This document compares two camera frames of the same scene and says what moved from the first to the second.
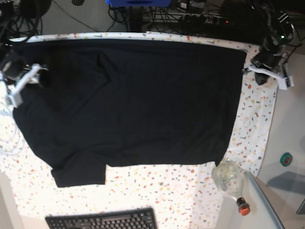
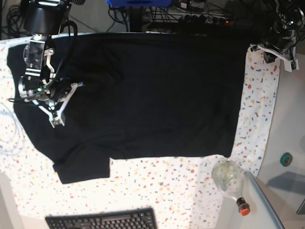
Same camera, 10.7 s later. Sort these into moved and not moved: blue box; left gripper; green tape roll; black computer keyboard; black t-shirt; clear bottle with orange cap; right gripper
Moved: left gripper; right gripper; black t-shirt
Not moved: black computer keyboard; green tape roll; blue box; clear bottle with orange cap
